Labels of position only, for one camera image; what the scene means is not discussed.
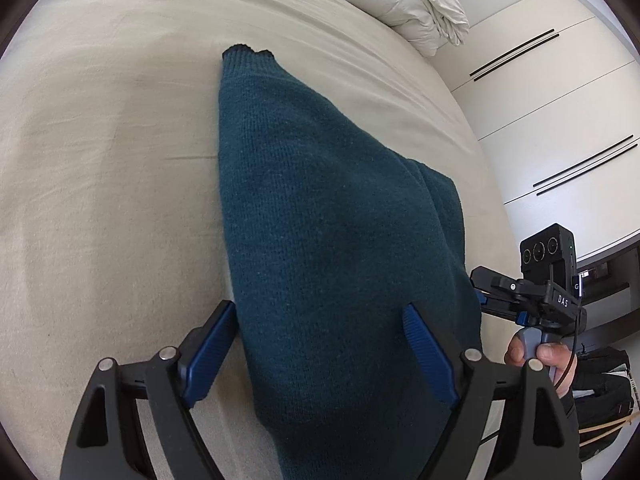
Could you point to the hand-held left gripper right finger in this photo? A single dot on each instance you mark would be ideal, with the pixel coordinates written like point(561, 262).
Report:
point(427, 355)

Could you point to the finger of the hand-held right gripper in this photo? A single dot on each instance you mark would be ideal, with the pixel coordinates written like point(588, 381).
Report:
point(510, 309)
point(505, 285)

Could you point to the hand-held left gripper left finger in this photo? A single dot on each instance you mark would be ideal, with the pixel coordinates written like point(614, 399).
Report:
point(210, 355)

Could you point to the dark green knit sweater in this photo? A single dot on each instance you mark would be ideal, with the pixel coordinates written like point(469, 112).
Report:
point(325, 235)

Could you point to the person's right hand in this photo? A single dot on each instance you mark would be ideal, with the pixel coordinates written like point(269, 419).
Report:
point(560, 362)

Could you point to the black bag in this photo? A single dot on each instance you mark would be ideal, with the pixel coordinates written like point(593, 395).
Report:
point(605, 390)

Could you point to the white wardrobe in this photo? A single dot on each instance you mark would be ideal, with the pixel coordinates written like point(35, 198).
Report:
point(550, 110)

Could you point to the wooden sticks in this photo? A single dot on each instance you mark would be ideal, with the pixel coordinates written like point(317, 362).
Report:
point(607, 427)

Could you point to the bed with beige sheet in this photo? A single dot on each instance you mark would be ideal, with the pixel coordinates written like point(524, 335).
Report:
point(100, 160)

